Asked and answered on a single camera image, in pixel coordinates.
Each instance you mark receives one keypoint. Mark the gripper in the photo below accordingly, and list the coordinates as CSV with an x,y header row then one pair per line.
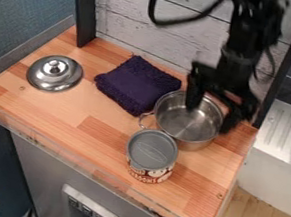
x,y
231,76

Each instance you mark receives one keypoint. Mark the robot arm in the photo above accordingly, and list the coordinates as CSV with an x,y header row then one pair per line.
x,y
253,24

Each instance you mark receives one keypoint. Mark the violet cloth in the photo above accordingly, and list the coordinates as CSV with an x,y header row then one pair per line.
x,y
135,84

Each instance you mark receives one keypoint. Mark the silver pot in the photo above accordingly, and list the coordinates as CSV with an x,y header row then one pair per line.
x,y
190,126

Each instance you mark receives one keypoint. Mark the can with orange label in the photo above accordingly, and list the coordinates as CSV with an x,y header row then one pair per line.
x,y
151,155

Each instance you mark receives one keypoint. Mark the silver lid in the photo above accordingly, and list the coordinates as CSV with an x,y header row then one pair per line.
x,y
55,73

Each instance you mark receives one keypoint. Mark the black post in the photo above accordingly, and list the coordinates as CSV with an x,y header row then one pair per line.
x,y
84,8
286,65

